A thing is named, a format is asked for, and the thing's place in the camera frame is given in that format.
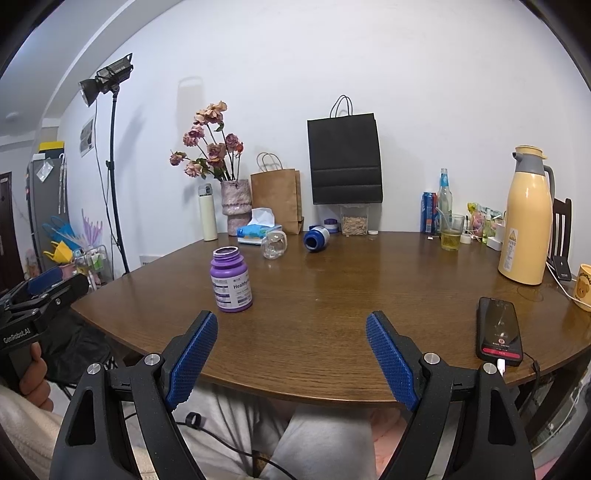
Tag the small black device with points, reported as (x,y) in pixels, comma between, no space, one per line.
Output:
(561,272)

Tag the yellow thermos jug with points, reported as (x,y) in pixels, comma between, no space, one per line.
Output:
(526,217)

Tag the wall poster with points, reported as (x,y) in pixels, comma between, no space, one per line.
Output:
(86,137)

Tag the blue drink can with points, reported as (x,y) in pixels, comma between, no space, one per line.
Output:
(428,212)

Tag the black paper bag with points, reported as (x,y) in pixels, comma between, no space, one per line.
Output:
(345,161)

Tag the purple plastic hangers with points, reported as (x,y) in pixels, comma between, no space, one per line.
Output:
(91,226)

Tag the white thermos bottle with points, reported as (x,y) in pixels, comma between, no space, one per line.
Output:
(208,212)

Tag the black studio light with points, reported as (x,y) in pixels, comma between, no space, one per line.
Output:
(107,77)

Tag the black light stand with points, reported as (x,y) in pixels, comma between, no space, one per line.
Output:
(113,184)

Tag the black smartphone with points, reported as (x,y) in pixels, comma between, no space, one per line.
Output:
(499,332)

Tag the small white jar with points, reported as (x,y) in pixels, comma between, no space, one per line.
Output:
(330,225)

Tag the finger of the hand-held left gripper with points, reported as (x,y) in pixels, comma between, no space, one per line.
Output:
(69,287)
(44,280)

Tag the grey refrigerator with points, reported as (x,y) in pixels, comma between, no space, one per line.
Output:
(46,203)

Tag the yellow mug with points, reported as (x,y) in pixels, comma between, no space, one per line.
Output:
(584,286)

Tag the dark wooden door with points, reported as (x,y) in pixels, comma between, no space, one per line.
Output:
(9,230)

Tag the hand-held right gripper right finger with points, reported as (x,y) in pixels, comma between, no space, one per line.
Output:
(392,360)

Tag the pink cloth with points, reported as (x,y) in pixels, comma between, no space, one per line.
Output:
(390,434)

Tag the person's left forearm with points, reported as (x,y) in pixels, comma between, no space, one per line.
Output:
(23,434)

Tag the clear glass cup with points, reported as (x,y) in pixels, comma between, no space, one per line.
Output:
(274,244)

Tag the dark wooden chair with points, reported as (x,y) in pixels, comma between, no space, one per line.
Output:
(562,230)

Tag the person's left hand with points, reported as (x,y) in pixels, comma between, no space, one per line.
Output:
(36,376)

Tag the white wall socket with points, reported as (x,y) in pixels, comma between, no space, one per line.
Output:
(150,261)

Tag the blue tissue box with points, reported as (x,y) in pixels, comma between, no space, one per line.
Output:
(258,230)

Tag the blue cup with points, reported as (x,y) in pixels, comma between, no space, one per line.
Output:
(316,239)

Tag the pile of snack packets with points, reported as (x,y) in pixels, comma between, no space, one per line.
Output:
(480,219)

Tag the brown paper bag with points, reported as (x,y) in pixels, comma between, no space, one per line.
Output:
(277,198)

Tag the glass of yellow drink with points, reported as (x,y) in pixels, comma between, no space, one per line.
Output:
(451,235)

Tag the person's grey trousers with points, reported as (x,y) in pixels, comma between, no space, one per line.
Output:
(318,443)

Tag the pink textured vase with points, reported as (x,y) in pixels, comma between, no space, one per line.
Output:
(235,198)

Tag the dried pink flowers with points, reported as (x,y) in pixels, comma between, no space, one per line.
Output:
(207,143)

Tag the purple supplement bottle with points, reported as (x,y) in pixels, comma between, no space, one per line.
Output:
(232,286)

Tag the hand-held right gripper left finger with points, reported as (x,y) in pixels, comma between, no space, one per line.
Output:
(194,360)

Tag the dark cloth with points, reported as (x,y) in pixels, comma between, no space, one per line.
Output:
(78,350)

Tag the yellow box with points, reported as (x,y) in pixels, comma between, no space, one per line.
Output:
(51,146)

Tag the white charger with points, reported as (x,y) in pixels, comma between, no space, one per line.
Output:
(496,241)

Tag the clear glass bottle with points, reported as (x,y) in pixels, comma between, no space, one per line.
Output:
(444,196)

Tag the clear food container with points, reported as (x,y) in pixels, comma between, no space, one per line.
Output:
(354,222)

